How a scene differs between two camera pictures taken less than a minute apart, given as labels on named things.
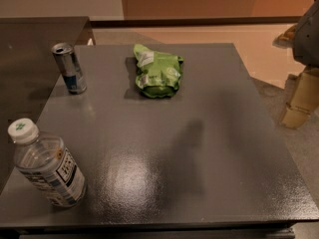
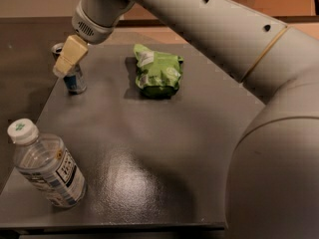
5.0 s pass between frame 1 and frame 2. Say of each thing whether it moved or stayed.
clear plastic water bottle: stayed
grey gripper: moved
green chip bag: stayed
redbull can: stayed
